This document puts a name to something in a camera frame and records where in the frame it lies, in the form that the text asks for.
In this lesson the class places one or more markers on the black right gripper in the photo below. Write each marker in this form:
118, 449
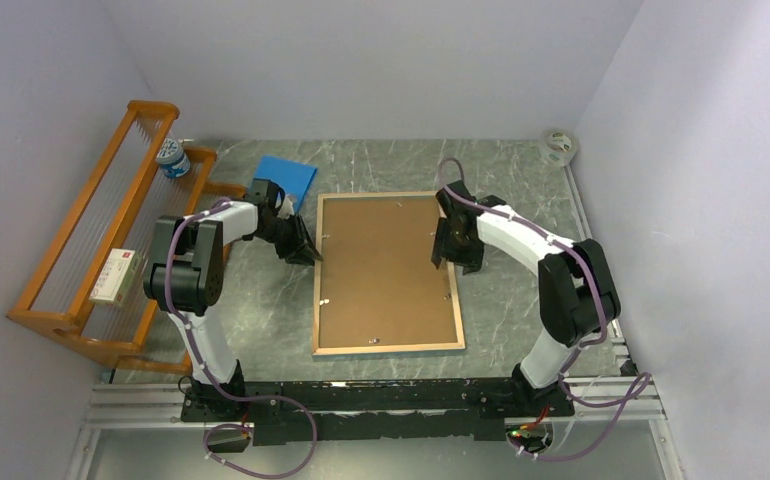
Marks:
472, 260

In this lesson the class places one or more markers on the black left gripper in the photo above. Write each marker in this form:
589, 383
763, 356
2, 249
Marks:
293, 252

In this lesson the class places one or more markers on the blue wooden picture frame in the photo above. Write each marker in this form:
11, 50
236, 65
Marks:
385, 348

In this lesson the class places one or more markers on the brown cardboard backing board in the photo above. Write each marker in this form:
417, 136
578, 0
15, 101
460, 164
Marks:
385, 272

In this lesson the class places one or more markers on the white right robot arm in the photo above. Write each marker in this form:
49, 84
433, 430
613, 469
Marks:
576, 293

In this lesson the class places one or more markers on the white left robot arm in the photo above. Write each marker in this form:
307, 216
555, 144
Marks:
185, 269

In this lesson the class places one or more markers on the clear tape roll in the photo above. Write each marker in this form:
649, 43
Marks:
557, 147

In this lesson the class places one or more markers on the blue white round tin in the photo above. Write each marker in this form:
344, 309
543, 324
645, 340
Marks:
172, 159

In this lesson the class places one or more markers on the orange wooden rack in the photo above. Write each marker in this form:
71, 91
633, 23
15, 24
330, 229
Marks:
116, 208

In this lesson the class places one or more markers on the white medicine box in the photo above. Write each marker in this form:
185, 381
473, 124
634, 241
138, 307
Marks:
115, 279

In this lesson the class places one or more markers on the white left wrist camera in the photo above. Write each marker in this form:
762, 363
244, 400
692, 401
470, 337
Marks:
287, 208

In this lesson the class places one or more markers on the aluminium extrusion table rail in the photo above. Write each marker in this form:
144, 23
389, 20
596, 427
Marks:
135, 431

